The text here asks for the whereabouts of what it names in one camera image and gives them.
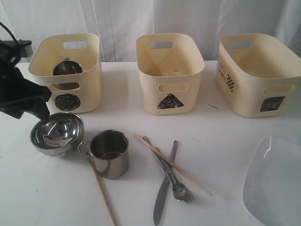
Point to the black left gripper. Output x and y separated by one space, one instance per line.
19 95

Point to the steel mixing bowl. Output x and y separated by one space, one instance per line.
59 135

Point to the steel cup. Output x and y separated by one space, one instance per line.
67 67

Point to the wooden chopstick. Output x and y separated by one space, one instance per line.
114 222
174 165

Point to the steel mug with handle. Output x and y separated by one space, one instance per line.
108 151

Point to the steel table knife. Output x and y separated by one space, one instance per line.
162 193

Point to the steel spoon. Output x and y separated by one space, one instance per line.
178 190

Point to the steel fork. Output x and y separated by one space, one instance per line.
162 162

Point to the cream bin with circle mark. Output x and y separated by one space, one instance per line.
76 93

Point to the white backdrop curtain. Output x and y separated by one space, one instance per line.
119 23

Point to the cream bin with triangle mark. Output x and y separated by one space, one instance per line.
170 72

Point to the cream bin with square mark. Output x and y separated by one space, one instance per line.
257 74

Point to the white square plate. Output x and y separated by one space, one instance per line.
272 187

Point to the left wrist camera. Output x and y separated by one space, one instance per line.
26 47

